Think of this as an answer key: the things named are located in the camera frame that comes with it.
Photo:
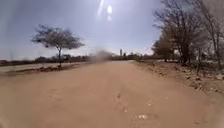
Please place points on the row of bare trees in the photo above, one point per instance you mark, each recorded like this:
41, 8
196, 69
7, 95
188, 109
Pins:
186, 33

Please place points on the small leafy tree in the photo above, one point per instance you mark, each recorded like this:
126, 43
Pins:
57, 38

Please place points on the pale paved road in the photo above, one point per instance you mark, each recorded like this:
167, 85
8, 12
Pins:
20, 67

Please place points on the distant row of trees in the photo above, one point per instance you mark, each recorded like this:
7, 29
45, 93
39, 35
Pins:
83, 57

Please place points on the brown dirt road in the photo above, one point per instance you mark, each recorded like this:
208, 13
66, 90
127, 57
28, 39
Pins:
100, 96

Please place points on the leaf-strewn dirt verge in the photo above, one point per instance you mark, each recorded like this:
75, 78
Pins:
186, 75

